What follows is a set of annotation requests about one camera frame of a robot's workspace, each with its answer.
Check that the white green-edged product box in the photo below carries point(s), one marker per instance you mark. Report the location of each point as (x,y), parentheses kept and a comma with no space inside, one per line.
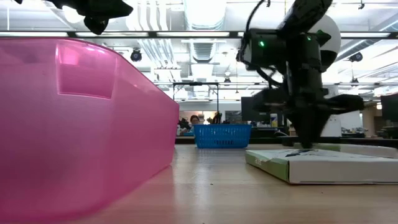
(326,168)
(367,151)

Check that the black hanging ceiling camera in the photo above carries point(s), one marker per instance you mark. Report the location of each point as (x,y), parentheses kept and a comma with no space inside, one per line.
(356,57)
(136,55)

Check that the blue plastic mesh basket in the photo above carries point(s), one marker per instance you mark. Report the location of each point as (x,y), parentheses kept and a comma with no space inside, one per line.
(222,137)

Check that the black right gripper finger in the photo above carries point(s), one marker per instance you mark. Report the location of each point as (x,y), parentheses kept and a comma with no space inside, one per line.
(342,104)
(273,101)

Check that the black background rig frame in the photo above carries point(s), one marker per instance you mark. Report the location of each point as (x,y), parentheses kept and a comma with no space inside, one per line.
(196,83)

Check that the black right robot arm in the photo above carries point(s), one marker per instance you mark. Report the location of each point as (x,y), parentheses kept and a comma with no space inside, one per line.
(301,15)

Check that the person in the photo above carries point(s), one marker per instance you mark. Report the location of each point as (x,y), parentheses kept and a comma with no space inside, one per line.
(194,119)

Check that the translucent pink plastic bin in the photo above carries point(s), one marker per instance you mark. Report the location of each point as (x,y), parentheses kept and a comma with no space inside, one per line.
(77,140)

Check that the silver ceiling air duct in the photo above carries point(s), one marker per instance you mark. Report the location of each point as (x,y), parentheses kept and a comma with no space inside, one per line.
(203,12)

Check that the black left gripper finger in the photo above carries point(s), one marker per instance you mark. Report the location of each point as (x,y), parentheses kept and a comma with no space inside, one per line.
(109,8)
(96,25)

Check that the black background robot arm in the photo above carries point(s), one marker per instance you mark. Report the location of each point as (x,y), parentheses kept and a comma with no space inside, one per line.
(217,119)
(183,124)

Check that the white cabinet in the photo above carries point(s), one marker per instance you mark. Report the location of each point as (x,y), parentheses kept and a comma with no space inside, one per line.
(335,127)

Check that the black aluminium table frame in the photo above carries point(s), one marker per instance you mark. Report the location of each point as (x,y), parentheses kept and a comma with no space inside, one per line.
(367,142)

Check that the black overhead beam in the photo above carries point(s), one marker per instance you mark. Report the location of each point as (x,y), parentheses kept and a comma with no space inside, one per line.
(186,34)

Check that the black computer monitor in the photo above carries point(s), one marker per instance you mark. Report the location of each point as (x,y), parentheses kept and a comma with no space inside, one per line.
(389,107)
(247,112)

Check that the white globe table lamp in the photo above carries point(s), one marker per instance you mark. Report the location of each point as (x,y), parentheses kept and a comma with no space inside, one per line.
(331,34)

